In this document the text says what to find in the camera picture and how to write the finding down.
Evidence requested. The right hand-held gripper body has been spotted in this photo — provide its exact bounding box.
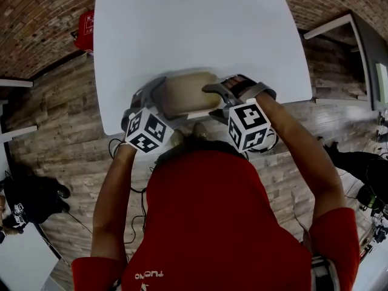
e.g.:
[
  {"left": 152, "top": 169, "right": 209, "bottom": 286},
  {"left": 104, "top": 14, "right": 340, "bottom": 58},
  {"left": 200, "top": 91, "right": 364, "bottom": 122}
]
[{"left": 209, "top": 74, "right": 277, "bottom": 154}]

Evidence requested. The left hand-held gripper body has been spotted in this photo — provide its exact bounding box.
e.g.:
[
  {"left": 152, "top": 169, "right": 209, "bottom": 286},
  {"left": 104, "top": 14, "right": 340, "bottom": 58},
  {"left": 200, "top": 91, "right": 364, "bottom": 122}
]
[{"left": 121, "top": 76, "right": 175, "bottom": 155}]

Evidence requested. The beige rectangular pad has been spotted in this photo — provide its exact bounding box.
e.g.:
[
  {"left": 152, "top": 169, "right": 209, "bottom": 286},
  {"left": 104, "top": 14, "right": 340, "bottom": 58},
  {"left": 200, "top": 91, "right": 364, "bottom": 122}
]
[{"left": 159, "top": 70, "right": 221, "bottom": 118}]

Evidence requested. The person's right forearm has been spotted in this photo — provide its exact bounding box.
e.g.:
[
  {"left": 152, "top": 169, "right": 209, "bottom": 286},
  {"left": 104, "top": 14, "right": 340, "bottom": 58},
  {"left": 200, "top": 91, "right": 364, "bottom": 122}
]
[{"left": 256, "top": 95, "right": 348, "bottom": 222}]

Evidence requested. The person's left forearm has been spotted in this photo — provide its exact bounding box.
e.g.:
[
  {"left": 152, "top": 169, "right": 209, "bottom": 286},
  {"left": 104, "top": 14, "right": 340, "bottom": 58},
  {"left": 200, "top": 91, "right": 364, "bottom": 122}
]
[{"left": 90, "top": 142, "right": 138, "bottom": 265}]

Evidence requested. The person's right hand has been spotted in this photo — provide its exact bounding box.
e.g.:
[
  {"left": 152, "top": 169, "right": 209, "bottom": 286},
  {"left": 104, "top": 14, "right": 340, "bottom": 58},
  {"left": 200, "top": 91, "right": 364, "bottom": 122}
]
[{"left": 222, "top": 75, "right": 254, "bottom": 93}]

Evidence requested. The person's right beige shoe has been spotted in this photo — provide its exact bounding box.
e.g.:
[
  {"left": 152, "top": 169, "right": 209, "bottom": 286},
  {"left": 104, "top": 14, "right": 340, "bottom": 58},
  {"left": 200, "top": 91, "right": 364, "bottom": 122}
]
[{"left": 193, "top": 122, "right": 209, "bottom": 139}]

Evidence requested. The person's beige shoe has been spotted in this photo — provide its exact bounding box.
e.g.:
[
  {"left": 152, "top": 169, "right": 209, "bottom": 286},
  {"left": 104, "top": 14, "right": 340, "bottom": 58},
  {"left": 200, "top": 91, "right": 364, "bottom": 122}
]
[
  {"left": 167, "top": 129, "right": 185, "bottom": 147},
  {"left": 193, "top": 122, "right": 209, "bottom": 139}
]

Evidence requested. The person's left beige shoe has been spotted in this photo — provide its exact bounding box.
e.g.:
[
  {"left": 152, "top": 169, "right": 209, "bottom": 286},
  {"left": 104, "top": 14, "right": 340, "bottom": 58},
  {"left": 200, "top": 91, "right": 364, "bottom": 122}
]
[{"left": 167, "top": 129, "right": 185, "bottom": 147}]

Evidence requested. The red fire extinguisher box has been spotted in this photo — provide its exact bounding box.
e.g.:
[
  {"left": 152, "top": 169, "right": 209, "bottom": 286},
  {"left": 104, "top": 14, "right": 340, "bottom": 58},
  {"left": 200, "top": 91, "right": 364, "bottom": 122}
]
[{"left": 71, "top": 10, "right": 95, "bottom": 53}]

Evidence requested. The person's red shirt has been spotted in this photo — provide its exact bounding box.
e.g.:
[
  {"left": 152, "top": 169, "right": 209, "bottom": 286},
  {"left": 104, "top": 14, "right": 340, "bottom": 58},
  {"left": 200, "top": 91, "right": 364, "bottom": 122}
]
[{"left": 71, "top": 149, "right": 361, "bottom": 291}]

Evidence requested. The white framed table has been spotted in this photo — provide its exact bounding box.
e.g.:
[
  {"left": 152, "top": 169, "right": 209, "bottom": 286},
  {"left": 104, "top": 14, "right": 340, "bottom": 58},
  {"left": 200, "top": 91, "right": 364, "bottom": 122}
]
[{"left": 303, "top": 12, "right": 374, "bottom": 110}]

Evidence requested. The white side table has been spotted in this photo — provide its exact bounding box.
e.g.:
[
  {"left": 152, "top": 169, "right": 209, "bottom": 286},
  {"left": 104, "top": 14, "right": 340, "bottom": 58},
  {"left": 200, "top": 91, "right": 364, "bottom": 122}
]
[
  {"left": 0, "top": 77, "right": 39, "bottom": 175},
  {"left": 0, "top": 221, "right": 63, "bottom": 291}
]

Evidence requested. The black equipment stand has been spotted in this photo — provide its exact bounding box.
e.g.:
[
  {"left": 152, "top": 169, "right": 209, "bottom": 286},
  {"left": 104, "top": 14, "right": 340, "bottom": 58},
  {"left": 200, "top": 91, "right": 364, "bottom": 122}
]
[{"left": 356, "top": 189, "right": 388, "bottom": 256}]

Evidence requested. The black floor cable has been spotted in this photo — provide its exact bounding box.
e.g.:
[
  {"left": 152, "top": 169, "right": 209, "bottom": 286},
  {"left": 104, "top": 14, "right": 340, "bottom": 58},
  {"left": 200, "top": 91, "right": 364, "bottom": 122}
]
[{"left": 108, "top": 137, "right": 154, "bottom": 246}]

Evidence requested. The white wall panel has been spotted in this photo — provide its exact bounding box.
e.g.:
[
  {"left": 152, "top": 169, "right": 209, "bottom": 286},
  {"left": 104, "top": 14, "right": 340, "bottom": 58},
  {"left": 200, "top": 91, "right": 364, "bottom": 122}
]
[{"left": 375, "top": 62, "right": 388, "bottom": 103}]

